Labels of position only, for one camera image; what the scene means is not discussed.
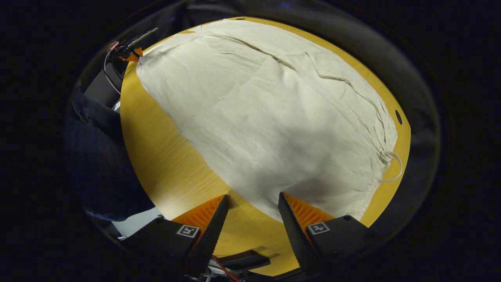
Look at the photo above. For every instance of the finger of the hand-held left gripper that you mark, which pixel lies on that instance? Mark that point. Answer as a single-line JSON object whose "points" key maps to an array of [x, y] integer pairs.
{"points": [[132, 55]]}

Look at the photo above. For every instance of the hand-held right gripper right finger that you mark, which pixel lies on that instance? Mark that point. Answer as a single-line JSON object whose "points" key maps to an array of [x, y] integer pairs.
{"points": [[291, 231]]}

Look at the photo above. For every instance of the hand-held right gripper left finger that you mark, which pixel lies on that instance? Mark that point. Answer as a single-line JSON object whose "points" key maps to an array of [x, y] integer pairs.
{"points": [[213, 231]]}

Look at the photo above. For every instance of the person's dark blue clothing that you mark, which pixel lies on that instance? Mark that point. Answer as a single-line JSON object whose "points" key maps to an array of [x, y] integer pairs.
{"points": [[101, 164]]}

